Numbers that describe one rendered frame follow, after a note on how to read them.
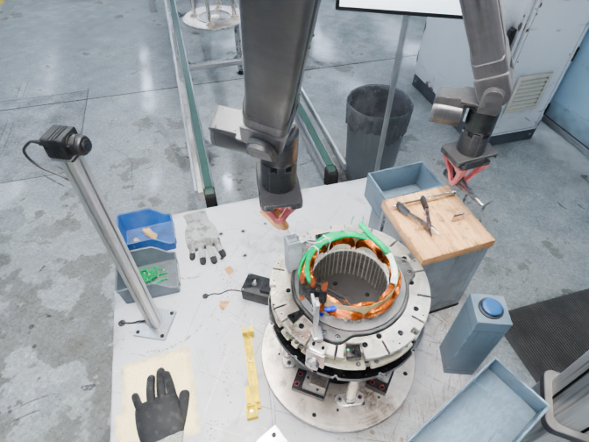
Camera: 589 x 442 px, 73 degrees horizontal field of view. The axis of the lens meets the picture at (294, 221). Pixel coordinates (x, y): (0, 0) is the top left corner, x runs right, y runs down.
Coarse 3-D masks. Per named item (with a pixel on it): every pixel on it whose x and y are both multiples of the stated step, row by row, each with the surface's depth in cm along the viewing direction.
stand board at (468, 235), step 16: (416, 192) 103; (432, 192) 103; (384, 208) 101; (416, 208) 99; (432, 208) 99; (448, 208) 99; (464, 208) 99; (400, 224) 95; (416, 224) 95; (432, 224) 95; (448, 224) 95; (464, 224) 95; (480, 224) 95; (416, 240) 92; (432, 240) 92; (448, 240) 92; (464, 240) 92; (480, 240) 92; (416, 256) 90; (432, 256) 89; (448, 256) 90
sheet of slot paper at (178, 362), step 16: (176, 352) 103; (128, 368) 100; (144, 368) 100; (176, 368) 100; (128, 384) 98; (144, 384) 98; (176, 384) 98; (192, 384) 98; (128, 400) 95; (144, 400) 95; (192, 400) 95; (128, 416) 93; (192, 416) 93; (128, 432) 90; (192, 432) 90
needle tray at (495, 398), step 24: (480, 384) 74; (504, 384) 74; (456, 408) 71; (480, 408) 71; (504, 408) 71; (528, 408) 71; (432, 432) 68; (456, 432) 68; (480, 432) 68; (504, 432) 68
